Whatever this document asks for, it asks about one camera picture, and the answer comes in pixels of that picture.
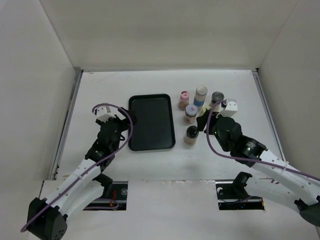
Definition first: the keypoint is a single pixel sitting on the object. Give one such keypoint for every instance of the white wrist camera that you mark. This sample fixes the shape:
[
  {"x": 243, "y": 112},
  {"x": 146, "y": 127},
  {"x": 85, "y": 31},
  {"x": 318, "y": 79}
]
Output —
[
  {"x": 229, "y": 108},
  {"x": 103, "y": 113}
]

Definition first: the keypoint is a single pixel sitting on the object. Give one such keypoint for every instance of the blue label white canister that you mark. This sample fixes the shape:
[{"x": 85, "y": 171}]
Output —
[{"x": 200, "y": 96}]

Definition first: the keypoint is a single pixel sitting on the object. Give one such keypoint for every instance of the black cap spice bottle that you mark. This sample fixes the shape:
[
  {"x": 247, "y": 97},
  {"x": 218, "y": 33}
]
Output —
[{"x": 191, "y": 135}]

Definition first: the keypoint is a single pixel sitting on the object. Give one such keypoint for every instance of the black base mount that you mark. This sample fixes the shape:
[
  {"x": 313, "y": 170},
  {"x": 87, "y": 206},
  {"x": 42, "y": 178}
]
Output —
[
  {"x": 230, "y": 199},
  {"x": 113, "y": 199}
]

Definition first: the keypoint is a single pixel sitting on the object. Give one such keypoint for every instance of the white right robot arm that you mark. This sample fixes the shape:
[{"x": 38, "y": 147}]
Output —
[{"x": 285, "y": 185}]

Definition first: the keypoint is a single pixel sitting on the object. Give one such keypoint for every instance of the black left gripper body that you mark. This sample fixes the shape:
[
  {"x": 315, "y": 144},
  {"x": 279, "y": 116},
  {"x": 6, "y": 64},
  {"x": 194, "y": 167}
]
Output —
[{"x": 122, "y": 125}]

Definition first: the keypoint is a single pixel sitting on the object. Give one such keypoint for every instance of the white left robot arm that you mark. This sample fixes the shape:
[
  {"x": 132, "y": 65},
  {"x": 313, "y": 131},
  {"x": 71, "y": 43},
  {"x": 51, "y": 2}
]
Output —
[{"x": 48, "y": 217}]

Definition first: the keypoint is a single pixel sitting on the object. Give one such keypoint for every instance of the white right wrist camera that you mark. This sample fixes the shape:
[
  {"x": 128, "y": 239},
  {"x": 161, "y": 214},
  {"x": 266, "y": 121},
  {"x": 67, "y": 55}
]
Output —
[{"x": 229, "y": 108}]

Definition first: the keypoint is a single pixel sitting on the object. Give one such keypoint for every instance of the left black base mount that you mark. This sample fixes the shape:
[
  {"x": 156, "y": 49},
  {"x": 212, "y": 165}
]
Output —
[{"x": 113, "y": 199}]

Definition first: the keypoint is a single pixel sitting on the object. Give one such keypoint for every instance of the pink lid spice bottle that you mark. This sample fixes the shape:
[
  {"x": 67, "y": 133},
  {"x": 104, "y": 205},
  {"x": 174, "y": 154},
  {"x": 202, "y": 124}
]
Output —
[{"x": 183, "y": 100}]

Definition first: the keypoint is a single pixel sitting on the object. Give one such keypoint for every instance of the clear dome lid jar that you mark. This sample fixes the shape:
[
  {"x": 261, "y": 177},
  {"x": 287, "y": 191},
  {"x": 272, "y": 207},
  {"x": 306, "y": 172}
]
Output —
[{"x": 216, "y": 97}]

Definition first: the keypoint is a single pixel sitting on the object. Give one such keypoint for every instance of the white red lid spice jar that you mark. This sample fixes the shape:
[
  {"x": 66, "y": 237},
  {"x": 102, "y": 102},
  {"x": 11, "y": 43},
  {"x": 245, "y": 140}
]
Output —
[{"x": 191, "y": 112}]

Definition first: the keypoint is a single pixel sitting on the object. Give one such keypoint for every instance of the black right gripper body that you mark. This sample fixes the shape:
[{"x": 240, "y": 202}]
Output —
[{"x": 215, "y": 131}]

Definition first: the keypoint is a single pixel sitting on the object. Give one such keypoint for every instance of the black rectangular plastic tray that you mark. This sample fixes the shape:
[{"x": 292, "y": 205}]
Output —
[{"x": 154, "y": 128}]

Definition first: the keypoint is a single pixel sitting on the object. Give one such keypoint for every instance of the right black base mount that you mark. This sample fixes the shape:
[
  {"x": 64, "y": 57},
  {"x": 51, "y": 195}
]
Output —
[{"x": 230, "y": 199}]

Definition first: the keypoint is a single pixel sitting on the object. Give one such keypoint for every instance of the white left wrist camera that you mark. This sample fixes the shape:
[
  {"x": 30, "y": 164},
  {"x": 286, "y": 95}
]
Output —
[{"x": 103, "y": 113}]

